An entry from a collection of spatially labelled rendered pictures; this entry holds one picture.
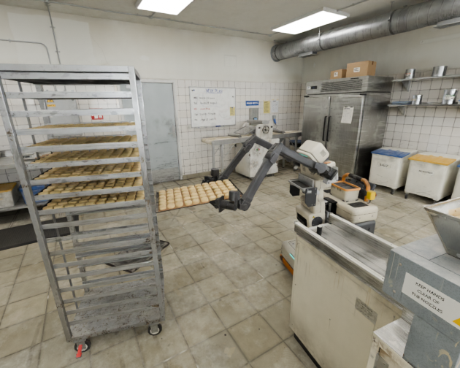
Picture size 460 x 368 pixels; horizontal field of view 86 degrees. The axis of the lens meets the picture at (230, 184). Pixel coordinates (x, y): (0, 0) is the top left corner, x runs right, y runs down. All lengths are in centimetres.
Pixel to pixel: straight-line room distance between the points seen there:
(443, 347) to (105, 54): 524
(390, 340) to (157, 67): 515
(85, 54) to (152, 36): 120
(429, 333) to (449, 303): 13
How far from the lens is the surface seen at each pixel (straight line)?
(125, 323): 216
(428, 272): 92
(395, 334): 118
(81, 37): 529
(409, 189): 523
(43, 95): 163
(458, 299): 91
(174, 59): 554
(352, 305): 148
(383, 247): 162
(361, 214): 224
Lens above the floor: 163
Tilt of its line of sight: 18 degrees down
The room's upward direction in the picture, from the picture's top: 1 degrees counter-clockwise
